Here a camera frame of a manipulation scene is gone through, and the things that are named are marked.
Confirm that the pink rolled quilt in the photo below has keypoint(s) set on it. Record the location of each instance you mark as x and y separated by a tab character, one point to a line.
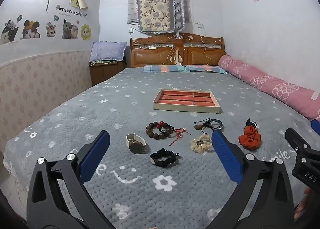
262	79

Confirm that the wooden nightstand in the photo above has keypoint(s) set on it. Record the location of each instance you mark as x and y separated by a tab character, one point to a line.
102	73

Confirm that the beige scrunchie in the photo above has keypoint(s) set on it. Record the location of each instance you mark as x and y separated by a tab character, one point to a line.
200	144

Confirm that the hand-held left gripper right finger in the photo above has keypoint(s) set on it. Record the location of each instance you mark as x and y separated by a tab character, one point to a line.
226	156

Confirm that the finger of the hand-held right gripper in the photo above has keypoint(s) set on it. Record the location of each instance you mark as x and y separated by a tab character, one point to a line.
296	140
316	124

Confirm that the person's right hand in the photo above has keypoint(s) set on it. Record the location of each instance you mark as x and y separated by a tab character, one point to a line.
301	209

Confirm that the tabby kitten sticker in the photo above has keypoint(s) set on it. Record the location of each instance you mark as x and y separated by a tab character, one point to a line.
51	30

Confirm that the hat cat sticker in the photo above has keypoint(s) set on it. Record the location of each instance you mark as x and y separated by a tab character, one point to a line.
30	30

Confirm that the grey cats sticker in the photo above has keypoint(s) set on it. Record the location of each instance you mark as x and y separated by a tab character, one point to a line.
68	29

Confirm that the flower face cat sticker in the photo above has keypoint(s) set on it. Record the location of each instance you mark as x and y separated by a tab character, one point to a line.
86	31

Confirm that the wooden bed headboard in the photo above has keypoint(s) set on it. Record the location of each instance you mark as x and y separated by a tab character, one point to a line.
147	56

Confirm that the brick pattern tray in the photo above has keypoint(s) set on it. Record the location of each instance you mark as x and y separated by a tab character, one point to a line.
187	99

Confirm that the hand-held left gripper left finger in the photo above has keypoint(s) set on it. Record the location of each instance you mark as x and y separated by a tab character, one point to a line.
96	154

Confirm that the black scrunchie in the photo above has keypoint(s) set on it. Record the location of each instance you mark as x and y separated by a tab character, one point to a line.
156	156

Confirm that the plush toy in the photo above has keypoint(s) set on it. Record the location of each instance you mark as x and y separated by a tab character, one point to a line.
179	58

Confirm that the orange scrunchie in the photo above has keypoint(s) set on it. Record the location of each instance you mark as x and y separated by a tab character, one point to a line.
248	138

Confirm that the lettering wall sticker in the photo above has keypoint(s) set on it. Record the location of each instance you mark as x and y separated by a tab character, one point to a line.
71	10

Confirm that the grey flower print blanket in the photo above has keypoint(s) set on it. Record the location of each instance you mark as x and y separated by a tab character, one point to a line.
100	109

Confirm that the grey floral hanging cloth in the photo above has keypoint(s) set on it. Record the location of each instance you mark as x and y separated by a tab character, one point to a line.
179	2

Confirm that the beige floral hanging cloth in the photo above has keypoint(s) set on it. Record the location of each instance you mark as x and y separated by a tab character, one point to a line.
155	2

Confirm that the black white cat sticker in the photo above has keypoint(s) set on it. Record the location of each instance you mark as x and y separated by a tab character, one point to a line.
8	31

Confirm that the purple dotted pillow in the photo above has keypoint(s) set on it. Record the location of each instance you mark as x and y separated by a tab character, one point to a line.
107	51

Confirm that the window blind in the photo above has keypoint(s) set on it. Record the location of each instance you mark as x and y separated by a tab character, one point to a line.
132	2

